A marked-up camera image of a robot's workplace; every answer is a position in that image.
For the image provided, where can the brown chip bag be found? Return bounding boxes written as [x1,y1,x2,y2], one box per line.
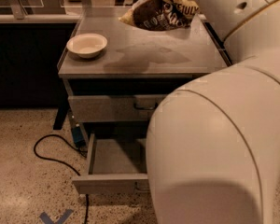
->
[119,0,200,31]

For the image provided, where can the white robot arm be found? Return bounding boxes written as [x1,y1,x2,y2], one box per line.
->
[147,0,280,224]

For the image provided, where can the grey upper drawer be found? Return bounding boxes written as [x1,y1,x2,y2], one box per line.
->
[68,94,164,122]

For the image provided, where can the grey metal drawer cabinet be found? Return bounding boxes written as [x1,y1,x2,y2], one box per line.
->
[56,6,233,173]

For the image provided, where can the grey open lower drawer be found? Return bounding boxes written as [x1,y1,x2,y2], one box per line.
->
[72,133,149,194]

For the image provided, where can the dark counter cabinet row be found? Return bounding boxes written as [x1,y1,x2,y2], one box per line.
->
[0,21,76,107]

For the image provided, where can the blue power box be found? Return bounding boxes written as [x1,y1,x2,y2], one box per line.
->
[71,126,85,147]

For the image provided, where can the white bowl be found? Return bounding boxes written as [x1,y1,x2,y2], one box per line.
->
[66,34,107,59]

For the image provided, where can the black cable left floor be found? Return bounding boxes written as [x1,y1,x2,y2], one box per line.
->
[33,133,91,224]

